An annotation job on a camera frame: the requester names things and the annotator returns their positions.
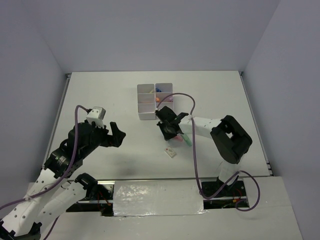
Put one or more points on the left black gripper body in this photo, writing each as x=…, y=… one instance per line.
x=99, y=136

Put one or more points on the left white divided container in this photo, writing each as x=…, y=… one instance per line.
x=146, y=102

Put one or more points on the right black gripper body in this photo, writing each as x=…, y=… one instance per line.
x=167, y=132

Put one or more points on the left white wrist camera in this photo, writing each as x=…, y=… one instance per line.
x=95, y=116

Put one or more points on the white eraser box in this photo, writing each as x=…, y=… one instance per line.
x=170, y=152

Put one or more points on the pink correction tape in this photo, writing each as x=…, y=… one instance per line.
x=179, y=138

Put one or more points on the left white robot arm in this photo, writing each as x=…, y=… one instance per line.
x=39, y=207

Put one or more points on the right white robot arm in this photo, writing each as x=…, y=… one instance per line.
x=229, y=137

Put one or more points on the silver foil panel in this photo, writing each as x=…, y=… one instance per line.
x=157, y=198

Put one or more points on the pink highlighter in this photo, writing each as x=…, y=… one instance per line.
x=170, y=99

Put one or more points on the green correction tape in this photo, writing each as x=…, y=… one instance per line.
x=187, y=140

